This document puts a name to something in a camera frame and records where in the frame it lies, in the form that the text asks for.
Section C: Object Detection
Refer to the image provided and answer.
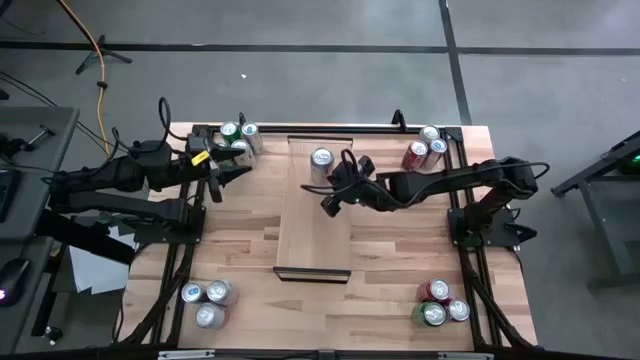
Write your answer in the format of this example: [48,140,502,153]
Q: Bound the orange floor cable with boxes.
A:
[55,0,112,156]

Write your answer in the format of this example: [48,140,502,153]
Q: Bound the dark keyboard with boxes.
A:
[0,168,22,224]

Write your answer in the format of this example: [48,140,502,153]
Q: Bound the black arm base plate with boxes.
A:
[447,207,539,249]
[133,204,207,246]

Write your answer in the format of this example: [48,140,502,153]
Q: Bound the black aluminium table frame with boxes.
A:
[114,122,539,354]

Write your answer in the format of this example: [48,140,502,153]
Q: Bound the black metal table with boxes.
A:
[549,129,640,291]

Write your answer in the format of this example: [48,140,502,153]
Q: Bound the black tripod stand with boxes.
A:
[74,33,134,76]

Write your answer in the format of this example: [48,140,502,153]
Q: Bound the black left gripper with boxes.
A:
[172,134,253,205]

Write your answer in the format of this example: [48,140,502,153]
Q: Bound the silver edge bracket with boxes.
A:
[157,349,217,360]
[437,351,496,360]

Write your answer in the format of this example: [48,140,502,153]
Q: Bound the red Coca-Cola can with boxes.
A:
[400,139,430,172]

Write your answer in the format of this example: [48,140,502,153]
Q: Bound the white paper sheets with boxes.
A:
[67,224,139,296]

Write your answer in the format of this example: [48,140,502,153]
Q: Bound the wooden shelf black metal frame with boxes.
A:
[272,133,355,285]

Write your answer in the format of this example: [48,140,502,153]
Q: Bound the slim silver blue can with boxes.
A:
[424,138,450,171]
[180,281,207,304]
[240,122,265,155]

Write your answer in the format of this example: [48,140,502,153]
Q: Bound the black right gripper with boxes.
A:
[323,155,376,217]

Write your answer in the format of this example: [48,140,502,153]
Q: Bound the grey side table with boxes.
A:
[0,105,81,241]
[0,235,55,354]

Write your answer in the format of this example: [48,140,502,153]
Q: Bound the silver red soda can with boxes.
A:
[309,146,335,185]
[443,297,472,324]
[416,277,452,304]
[194,302,232,331]
[418,123,442,146]
[206,278,241,307]
[229,138,257,169]

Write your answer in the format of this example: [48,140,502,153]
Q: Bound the black computer mouse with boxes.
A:
[0,257,32,307]

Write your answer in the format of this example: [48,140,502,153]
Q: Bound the metal hand tool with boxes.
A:
[22,124,57,151]

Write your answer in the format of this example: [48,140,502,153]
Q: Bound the black diagonal beam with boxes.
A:
[34,208,137,266]

